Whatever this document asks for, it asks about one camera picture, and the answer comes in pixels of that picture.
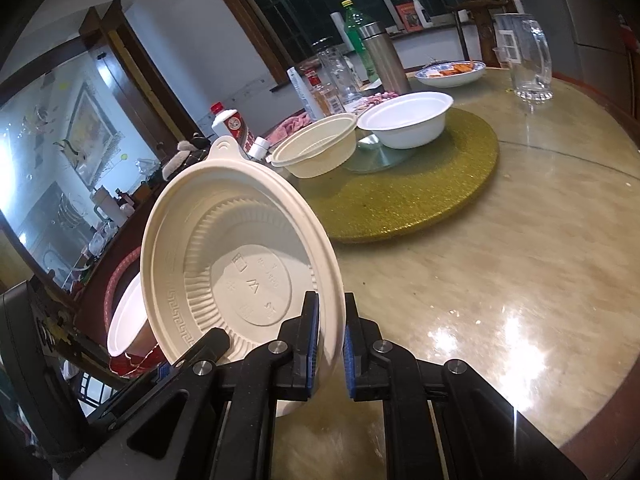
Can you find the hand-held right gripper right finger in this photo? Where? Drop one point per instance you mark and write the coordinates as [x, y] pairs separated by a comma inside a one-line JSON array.
[[350, 360]]

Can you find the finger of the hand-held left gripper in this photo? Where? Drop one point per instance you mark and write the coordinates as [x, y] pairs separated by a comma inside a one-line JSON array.
[[97, 357]]

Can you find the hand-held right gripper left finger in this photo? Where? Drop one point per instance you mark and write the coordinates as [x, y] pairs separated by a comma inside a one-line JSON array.
[[312, 350]]

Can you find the large white foam bowl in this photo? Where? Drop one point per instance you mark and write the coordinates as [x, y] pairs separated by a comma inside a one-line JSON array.
[[125, 320]]

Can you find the multicoloured hula hoop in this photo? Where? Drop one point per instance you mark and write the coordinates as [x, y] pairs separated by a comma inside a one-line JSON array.
[[111, 285]]

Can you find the gold glitter round mat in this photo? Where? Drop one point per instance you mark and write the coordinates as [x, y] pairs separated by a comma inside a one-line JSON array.
[[425, 195]]

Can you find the large cream plastic bowl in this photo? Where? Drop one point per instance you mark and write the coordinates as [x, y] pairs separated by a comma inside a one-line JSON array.
[[320, 157]]

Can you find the small glass disc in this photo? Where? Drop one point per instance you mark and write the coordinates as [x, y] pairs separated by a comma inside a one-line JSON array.
[[385, 157]]

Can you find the small white cup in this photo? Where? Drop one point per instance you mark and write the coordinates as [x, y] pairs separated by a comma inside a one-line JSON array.
[[259, 149]]

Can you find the dark fur collar jacket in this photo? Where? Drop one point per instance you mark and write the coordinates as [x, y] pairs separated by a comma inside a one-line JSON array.
[[185, 157]]

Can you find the pink cloth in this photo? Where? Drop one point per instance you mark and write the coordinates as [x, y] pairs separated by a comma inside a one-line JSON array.
[[287, 129]]

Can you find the white liquor bottle red cap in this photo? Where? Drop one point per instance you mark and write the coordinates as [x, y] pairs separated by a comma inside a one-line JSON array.
[[232, 127]]

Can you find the small white foam bowl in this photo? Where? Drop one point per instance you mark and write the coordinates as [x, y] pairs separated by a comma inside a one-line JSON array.
[[405, 130]]

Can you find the white blue drink carton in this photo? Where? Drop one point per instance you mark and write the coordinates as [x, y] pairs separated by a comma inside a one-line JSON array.
[[301, 92]]

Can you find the pink patterned wrappers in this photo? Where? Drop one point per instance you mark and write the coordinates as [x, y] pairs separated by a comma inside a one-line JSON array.
[[380, 98]]

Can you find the wooden door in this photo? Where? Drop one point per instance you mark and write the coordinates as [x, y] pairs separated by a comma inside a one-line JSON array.
[[145, 90]]

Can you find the clear jar dark lid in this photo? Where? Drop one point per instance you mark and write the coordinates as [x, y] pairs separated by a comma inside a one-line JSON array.
[[332, 65]]

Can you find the blue patterned white plate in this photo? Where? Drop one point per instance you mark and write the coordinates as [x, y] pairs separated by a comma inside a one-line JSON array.
[[450, 81]]

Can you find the steel thermos flask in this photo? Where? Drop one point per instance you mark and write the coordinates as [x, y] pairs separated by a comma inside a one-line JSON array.
[[385, 60]]

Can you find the orange cooked food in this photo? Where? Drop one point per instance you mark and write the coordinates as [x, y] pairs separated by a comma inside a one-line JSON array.
[[457, 67]]

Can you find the green plastic bottle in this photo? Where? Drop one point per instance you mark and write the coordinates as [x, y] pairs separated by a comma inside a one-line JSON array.
[[356, 25]]

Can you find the small clear cup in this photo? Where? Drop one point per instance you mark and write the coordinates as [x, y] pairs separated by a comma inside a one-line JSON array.
[[500, 57]]

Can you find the clear glass mug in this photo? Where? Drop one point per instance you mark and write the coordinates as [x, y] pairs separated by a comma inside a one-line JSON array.
[[525, 70]]

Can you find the red book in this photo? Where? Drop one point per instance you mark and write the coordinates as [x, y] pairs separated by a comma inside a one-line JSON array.
[[410, 17]]

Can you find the white spray bottle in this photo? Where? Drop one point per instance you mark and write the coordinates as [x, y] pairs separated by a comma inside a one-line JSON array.
[[419, 10]]

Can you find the wooden chair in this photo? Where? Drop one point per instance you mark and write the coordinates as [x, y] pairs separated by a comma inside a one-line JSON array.
[[480, 25]]

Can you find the grey refrigerator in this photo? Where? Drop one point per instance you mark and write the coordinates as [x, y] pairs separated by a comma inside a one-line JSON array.
[[600, 20]]

